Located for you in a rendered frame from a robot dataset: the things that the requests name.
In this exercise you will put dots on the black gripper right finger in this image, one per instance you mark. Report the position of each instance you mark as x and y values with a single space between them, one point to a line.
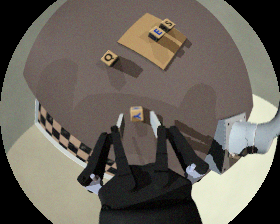
193 166

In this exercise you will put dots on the tan square mat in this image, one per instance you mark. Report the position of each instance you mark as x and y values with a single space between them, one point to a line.
161 52

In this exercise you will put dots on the wooden letter block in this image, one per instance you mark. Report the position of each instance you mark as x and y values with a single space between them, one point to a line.
156 34
110 58
166 25
136 114

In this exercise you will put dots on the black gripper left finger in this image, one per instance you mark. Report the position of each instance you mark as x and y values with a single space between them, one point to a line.
91 177

